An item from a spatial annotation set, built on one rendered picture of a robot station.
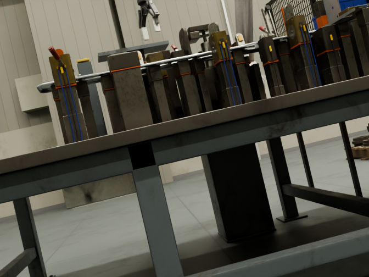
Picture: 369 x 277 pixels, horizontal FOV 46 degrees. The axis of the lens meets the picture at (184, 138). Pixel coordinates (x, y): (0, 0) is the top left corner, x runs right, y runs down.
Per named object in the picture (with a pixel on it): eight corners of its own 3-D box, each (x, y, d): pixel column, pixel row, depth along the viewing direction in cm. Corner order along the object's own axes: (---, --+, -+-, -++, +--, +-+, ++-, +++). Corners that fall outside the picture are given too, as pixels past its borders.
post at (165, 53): (178, 129, 217) (160, 51, 217) (176, 131, 221) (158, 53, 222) (188, 127, 218) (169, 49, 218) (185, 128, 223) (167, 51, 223)
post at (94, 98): (95, 149, 218) (76, 63, 219) (95, 150, 226) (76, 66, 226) (111, 145, 220) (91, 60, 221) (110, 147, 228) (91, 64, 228)
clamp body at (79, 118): (68, 151, 161) (46, 55, 161) (70, 152, 175) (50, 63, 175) (91, 146, 163) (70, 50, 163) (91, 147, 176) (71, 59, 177)
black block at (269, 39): (280, 104, 183) (264, 35, 183) (271, 106, 192) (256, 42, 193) (292, 101, 184) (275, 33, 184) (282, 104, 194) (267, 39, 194)
